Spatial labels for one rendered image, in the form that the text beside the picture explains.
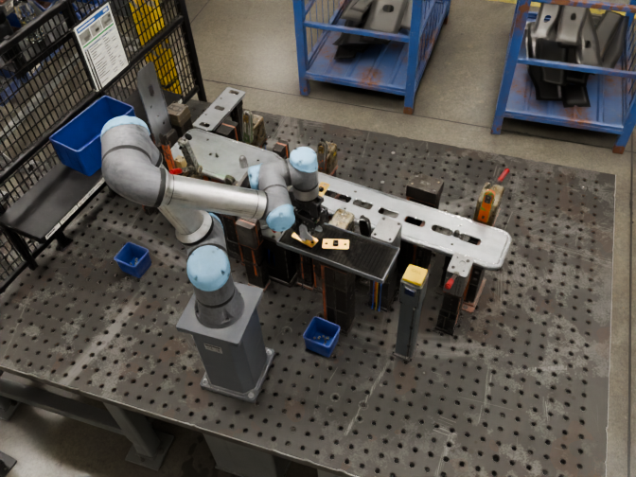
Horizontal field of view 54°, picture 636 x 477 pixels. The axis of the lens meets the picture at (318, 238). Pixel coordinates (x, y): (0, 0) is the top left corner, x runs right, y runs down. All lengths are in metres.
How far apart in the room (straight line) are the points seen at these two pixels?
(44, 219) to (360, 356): 1.25
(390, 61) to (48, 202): 2.69
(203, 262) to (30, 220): 0.91
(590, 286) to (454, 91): 2.26
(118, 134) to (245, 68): 3.25
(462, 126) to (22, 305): 2.83
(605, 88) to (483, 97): 0.76
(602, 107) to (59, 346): 3.36
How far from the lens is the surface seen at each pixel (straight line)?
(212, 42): 5.11
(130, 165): 1.50
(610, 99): 4.41
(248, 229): 2.16
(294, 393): 2.21
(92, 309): 2.57
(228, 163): 2.51
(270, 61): 4.81
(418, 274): 1.91
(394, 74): 4.34
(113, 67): 2.80
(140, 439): 2.79
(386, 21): 4.24
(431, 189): 2.33
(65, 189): 2.56
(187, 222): 1.77
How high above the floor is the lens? 2.68
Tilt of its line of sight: 50 degrees down
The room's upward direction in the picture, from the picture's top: 4 degrees counter-clockwise
